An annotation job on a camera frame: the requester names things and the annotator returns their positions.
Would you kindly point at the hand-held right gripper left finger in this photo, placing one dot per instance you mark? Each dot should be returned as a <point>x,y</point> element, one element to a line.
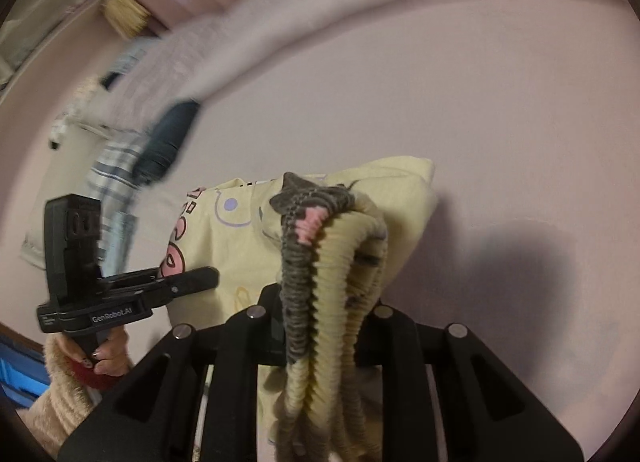
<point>240,342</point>

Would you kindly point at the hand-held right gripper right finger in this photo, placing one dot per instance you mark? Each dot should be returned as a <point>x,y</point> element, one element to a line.
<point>400,342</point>

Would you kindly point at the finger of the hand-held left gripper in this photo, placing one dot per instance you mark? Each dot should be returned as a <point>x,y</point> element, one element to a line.
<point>190,282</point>

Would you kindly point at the yellow cartoon print pants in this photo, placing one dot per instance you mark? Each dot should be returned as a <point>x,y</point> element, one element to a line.
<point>400,202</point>

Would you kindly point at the person's left hand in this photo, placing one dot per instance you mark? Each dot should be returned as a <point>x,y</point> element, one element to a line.
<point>114,359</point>

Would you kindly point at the grey plaid cloth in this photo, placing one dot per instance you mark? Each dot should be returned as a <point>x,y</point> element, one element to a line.
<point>112,167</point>

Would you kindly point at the red fuzzy band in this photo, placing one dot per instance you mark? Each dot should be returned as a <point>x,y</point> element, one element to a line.
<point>85,376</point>

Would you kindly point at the blue box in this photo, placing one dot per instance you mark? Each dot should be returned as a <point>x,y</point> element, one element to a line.
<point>20,372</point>

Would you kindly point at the dark blue cloth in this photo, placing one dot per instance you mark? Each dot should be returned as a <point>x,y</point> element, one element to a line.
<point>167,142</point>

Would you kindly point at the bed with pink sheet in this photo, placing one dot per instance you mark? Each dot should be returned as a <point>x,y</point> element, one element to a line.
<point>450,117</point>

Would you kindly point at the beige furniture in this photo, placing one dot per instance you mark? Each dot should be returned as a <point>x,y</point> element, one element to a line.
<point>45,17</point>

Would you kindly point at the straw brush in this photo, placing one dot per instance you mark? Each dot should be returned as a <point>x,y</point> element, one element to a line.
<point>126,12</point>

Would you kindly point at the pink fuzzy blanket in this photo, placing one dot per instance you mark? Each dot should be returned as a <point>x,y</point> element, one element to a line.
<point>280,27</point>

